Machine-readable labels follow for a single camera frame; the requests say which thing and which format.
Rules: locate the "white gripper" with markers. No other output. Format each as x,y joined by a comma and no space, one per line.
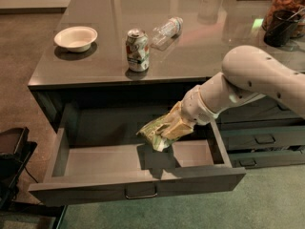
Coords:
194,107

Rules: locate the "green jalapeno chip bag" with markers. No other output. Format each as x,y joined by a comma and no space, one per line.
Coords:
152,134

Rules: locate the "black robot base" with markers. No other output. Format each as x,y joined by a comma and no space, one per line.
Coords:
15,152

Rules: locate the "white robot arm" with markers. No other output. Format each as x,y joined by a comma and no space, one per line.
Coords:
247,73

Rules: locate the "right middle grey drawer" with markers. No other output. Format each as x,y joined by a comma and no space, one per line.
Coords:
260,138

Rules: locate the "right bottom grey drawer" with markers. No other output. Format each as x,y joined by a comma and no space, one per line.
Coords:
267,159

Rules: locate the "open grey top drawer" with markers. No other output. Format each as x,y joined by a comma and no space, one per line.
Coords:
97,154

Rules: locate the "right upper grey drawer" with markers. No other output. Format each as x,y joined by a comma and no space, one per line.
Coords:
262,109

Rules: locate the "soda can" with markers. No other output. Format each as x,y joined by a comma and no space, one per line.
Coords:
137,50

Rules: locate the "clear plastic water bottle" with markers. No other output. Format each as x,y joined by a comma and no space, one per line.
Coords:
164,35

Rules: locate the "grey counter cabinet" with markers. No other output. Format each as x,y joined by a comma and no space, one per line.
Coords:
100,78

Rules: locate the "white paper bowl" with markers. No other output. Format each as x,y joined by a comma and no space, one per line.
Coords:
76,39

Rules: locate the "black cup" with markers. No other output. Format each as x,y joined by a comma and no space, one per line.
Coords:
282,26

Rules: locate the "glass snack jar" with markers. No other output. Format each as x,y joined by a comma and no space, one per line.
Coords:
296,6

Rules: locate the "metal drawer handle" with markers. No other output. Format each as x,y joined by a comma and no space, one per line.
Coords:
140,190

